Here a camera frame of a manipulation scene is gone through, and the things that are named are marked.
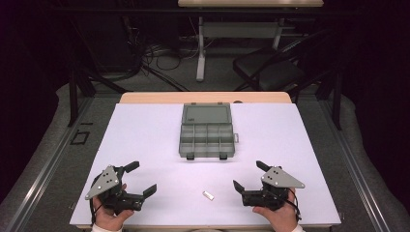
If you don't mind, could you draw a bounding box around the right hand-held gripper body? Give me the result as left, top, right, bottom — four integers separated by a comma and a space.
241, 165, 306, 213

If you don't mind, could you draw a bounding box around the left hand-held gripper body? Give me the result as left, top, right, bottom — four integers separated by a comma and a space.
84, 164, 145, 216

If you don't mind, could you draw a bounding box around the person's left hand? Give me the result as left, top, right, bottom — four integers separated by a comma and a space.
92, 196, 135, 231

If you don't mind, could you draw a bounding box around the person's right hand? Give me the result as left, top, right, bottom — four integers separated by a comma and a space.
251, 188, 300, 232

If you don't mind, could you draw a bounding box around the white table sheet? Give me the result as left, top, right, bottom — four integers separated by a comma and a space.
69, 102, 342, 227

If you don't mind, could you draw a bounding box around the person's left white sleeve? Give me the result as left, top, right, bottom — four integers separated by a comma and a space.
90, 223, 124, 232

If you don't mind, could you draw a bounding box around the grey plastic compartment box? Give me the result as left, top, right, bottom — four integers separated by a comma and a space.
178, 101, 241, 161

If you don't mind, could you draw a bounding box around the black metal stand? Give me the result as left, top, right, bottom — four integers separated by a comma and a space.
67, 61, 98, 129
317, 69, 343, 131

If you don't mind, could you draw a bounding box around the black folding chair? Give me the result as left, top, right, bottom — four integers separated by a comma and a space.
232, 28, 337, 100

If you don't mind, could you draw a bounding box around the white-legged desk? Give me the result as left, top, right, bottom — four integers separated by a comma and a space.
177, 0, 325, 83

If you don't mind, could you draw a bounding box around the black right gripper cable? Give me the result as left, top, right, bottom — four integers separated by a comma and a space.
283, 188, 303, 222

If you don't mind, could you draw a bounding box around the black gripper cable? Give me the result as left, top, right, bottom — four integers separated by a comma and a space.
283, 188, 303, 222
90, 173, 104, 225

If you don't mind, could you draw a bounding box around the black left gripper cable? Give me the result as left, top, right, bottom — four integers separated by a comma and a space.
90, 173, 104, 225

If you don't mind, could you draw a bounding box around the metal floor rail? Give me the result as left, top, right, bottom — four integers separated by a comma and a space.
318, 99, 393, 232
4, 96, 95, 232

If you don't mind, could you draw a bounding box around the tangle of floor cables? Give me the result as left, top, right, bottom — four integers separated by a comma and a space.
124, 15, 207, 93

